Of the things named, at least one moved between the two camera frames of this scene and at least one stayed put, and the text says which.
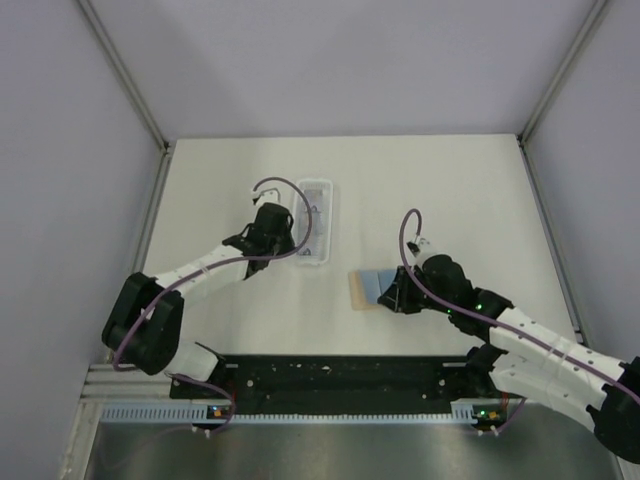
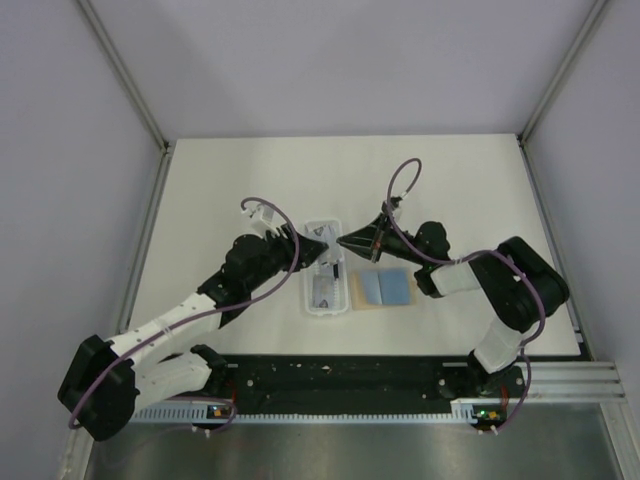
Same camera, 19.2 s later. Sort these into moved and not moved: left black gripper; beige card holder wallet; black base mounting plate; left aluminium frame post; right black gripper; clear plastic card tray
Moved: left black gripper; clear plastic card tray; right black gripper
Not moved: black base mounting plate; beige card holder wallet; left aluminium frame post
